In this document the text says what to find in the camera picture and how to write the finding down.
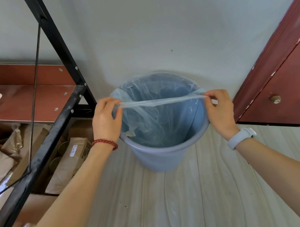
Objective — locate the person's left thumb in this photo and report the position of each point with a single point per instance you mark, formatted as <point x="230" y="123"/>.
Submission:
<point x="119" y="114"/>

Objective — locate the white wrist watch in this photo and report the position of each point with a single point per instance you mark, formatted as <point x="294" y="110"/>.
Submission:
<point x="241" y="137"/>

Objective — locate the blue plastic waste bin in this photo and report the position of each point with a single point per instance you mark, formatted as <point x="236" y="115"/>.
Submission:
<point x="166" y="147"/>

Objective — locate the clear plastic bin liner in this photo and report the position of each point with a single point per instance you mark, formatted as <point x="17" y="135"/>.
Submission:
<point x="157" y="108"/>

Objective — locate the person's right forearm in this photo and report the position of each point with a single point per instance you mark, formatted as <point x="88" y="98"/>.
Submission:
<point x="282" y="173"/>

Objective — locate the black metal shelf rack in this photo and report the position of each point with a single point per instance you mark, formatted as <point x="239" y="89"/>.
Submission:
<point x="33" y="107"/>

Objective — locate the crumpled brown paper bag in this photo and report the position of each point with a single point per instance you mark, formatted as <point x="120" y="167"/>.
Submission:
<point x="12" y="145"/>

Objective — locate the person's left hand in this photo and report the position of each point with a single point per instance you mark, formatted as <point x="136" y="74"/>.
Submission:
<point x="104" y="123"/>

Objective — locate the dark red door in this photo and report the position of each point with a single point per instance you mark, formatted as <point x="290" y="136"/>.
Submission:
<point x="281" y="78"/>

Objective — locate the brown cardboard box white label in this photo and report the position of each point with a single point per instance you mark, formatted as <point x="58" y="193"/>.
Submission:
<point x="70" y="164"/>

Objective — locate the person's right thumb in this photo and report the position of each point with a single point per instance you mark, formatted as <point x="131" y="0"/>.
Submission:
<point x="208" y="103"/>

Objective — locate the person's left forearm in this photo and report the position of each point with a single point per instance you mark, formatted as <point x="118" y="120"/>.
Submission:
<point x="68" y="199"/>

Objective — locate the round metal tin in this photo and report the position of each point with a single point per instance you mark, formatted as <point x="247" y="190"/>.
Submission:
<point x="62" y="147"/>
<point x="55" y="166"/>

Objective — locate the person's right hand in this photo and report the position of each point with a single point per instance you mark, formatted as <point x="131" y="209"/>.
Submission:
<point x="221" y="113"/>

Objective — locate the round metal door knob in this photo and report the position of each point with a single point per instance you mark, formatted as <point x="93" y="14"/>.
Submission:
<point x="275" y="99"/>

